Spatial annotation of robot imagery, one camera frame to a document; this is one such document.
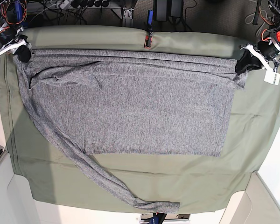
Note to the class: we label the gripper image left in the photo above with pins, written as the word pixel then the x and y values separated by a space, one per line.
pixel 11 37

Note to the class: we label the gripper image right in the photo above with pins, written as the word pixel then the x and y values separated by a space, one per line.
pixel 256 55

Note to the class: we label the grey long-sleeve T-shirt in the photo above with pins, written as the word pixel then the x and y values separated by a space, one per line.
pixel 87 102

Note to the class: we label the white power strip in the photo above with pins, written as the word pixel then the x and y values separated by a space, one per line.
pixel 60 4

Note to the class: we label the orange black clamp centre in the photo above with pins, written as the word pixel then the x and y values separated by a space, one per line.
pixel 148 40

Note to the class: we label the orange black clamp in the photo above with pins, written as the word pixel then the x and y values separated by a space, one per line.
pixel 148 40
pixel 158 218

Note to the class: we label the green table cloth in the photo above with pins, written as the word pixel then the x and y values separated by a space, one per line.
pixel 199 183

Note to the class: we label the orange black clamp bottom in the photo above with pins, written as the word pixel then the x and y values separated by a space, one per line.
pixel 158 218

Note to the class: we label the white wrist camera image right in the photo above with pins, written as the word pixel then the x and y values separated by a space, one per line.
pixel 272 77

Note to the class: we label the blue clamp handle left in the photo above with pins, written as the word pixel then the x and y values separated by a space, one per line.
pixel 20 10

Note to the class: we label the blue clamp handle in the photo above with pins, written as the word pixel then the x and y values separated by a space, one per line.
pixel 20 10
pixel 149 20

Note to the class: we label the blue clamp handle centre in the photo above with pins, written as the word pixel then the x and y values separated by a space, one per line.
pixel 149 20

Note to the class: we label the metal table bracket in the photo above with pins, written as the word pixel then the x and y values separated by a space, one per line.
pixel 127 17

